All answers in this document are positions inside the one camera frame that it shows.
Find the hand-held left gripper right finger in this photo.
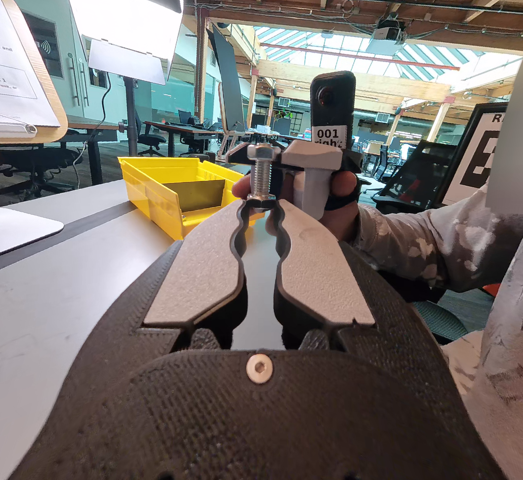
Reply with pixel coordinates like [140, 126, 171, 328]
[275, 199, 376, 329]

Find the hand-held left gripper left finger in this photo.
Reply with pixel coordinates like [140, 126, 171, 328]
[142, 199, 248, 329]

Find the yellow plastic bin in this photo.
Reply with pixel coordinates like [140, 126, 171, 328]
[118, 156, 262, 241]

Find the silver steel bolt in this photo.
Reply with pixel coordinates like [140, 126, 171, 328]
[247, 143, 282, 203]

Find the person's right forearm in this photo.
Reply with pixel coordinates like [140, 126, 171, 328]
[353, 184, 523, 293]

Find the person's right hand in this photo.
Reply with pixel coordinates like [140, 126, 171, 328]
[231, 170, 361, 241]

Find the ceiling projector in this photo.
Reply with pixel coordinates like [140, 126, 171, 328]
[366, 19, 407, 56]

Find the black board wooden stand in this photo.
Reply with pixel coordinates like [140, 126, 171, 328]
[205, 25, 256, 160]

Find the black mesh office chair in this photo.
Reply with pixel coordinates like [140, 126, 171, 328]
[372, 139, 458, 215]

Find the teal mesh chair seat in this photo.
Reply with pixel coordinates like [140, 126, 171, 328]
[411, 300, 468, 344]

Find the black swivel office chair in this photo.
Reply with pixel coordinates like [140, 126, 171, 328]
[137, 110, 167, 157]

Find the wooden office desk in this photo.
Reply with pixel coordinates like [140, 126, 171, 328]
[61, 114, 121, 186]
[143, 121, 246, 158]

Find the black framed marker board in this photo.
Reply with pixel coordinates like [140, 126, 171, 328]
[439, 102, 511, 207]

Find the black light stand pole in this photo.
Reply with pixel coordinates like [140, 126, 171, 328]
[123, 76, 139, 157]

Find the white studio light panel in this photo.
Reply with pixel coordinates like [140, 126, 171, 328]
[59, 0, 189, 85]

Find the instruction sheet stand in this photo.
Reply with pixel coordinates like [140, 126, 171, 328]
[0, 0, 69, 256]

